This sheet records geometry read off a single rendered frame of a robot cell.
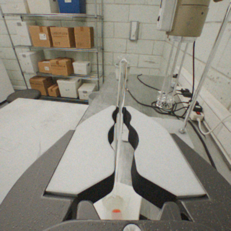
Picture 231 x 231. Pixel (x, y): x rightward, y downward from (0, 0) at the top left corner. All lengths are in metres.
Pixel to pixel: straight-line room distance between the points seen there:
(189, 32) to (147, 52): 2.11
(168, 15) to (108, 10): 2.14
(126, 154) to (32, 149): 0.36
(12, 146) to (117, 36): 2.24
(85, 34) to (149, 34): 1.00
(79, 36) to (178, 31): 1.96
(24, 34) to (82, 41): 0.97
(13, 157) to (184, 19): 0.71
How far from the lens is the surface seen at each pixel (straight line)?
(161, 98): 0.56
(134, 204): 0.35
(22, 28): 2.82
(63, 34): 2.43
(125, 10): 2.54
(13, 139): 0.71
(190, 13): 0.47
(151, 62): 2.60
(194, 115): 0.81
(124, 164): 0.51
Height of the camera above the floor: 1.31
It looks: 34 degrees down
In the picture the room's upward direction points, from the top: 2 degrees clockwise
